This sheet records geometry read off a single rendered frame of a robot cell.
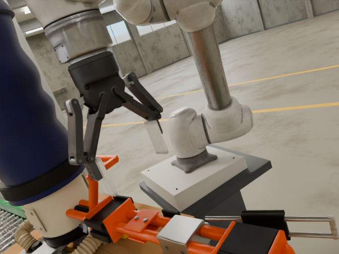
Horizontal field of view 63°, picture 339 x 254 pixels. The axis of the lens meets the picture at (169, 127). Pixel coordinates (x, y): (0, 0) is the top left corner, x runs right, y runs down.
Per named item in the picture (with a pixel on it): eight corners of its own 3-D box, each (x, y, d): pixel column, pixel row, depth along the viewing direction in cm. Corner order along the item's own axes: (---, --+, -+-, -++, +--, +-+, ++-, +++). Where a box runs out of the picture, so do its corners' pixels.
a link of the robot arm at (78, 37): (34, 36, 43) (51, 73, 44) (60, 16, 36) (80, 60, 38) (81, 24, 49) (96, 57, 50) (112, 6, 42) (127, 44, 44)
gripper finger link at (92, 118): (111, 93, 44) (103, 90, 44) (97, 163, 42) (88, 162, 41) (97, 97, 47) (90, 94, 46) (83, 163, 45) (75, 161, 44)
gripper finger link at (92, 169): (89, 149, 42) (73, 160, 40) (103, 177, 44) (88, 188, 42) (85, 149, 44) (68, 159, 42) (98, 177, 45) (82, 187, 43)
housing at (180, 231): (163, 256, 51) (154, 237, 50) (183, 231, 56) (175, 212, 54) (192, 267, 46) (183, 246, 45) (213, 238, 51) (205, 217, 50)
